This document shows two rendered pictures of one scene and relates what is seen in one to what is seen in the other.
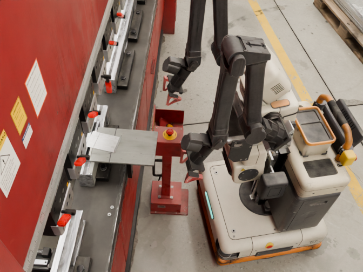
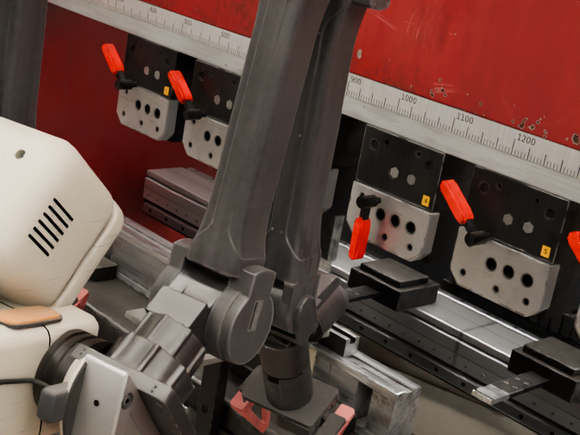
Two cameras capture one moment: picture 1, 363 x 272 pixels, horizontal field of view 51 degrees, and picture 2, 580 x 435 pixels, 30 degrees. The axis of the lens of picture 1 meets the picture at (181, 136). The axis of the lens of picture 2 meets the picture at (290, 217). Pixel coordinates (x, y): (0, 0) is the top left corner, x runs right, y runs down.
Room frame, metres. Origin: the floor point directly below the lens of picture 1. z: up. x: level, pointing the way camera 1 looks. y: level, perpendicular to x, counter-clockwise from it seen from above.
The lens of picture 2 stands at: (2.07, -0.82, 1.66)
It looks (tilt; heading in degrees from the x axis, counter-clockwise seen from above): 17 degrees down; 134
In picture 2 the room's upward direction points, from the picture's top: 10 degrees clockwise
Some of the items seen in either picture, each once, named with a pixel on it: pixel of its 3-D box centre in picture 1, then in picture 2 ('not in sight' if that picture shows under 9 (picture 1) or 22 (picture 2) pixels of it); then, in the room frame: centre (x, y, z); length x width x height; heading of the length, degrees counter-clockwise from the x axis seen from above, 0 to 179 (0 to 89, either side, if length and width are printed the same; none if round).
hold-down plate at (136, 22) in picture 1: (135, 25); not in sight; (1.96, 0.33, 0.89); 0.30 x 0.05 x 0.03; 0
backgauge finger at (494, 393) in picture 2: not in sight; (533, 375); (1.31, 0.55, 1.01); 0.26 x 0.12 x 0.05; 90
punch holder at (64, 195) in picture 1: (49, 202); (163, 87); (0.53, 0.38, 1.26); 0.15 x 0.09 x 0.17; 0
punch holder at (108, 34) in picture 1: (100, 38); (523, 239); (1.33, 0.38, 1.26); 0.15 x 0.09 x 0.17; 0
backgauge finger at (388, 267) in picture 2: not in sight; (365, 287); (0.95, 0.55, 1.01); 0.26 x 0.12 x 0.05; 90
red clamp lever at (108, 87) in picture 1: (107, 83); (364, 227); (1.11, 0.32, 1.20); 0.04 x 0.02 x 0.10; 90
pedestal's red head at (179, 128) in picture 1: (168, 131); not in sight; (1.26, 0.07, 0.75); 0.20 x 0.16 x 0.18; 2
